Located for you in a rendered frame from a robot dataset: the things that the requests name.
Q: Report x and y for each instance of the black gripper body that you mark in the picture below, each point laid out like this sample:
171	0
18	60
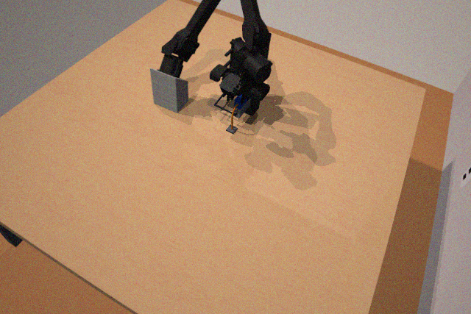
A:
256	90

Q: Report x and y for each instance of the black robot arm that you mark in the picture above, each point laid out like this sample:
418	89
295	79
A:
245	54

